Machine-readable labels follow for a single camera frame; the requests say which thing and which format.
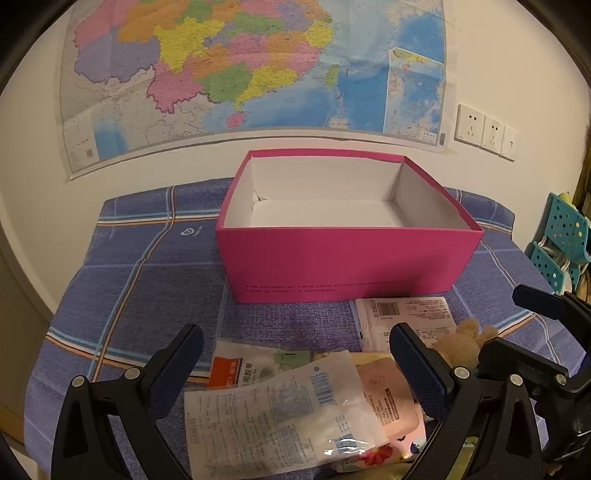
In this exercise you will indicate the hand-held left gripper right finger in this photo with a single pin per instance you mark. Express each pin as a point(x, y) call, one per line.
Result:
point(415, 369)

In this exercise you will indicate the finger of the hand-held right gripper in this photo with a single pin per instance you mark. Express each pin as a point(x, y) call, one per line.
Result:
point(517, 357)
point(538, 300)

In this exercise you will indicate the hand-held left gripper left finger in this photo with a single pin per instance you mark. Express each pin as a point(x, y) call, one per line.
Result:
point(178, 369)

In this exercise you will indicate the pink packet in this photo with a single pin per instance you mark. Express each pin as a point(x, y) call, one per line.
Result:
point(383, 392)

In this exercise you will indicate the beige bunny plush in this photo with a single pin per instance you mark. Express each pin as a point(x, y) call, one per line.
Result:
point(455, 346)

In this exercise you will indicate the white barcode packet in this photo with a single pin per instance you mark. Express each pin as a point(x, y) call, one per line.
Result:
point(406, 318)

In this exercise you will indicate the white and red packet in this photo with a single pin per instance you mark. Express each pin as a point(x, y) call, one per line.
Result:
point(231, 364)

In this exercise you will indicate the floral tissue pack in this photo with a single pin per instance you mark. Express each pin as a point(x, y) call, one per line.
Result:
point(383, 457)

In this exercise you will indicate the large clear white packet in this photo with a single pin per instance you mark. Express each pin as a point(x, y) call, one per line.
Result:
point(268, 415)

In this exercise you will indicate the small green packet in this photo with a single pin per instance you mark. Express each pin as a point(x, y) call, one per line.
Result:
point(291, 360)

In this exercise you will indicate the pink cardboard box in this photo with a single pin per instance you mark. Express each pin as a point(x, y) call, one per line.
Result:
point(323, 263)

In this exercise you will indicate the teal perforated plastic rack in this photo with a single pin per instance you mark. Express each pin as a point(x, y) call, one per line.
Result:
point(565, 230)

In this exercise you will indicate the blue plaid blanket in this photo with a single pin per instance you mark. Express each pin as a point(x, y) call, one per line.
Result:
point(138, 277)

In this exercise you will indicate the pale yellow object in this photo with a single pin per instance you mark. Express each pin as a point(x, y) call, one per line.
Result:
point(564, 197)

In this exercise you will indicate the beige cabinet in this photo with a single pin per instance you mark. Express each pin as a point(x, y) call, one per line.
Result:
point(18, 346)

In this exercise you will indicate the white wall switch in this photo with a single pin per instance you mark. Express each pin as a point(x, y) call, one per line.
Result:
point(509, 143)

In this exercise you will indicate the white wall socket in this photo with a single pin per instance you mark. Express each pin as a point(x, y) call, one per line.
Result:
point(493, 134)
point(468, 123)

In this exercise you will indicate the colourful wall map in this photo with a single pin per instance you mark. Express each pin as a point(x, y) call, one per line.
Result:
point(231, 69)

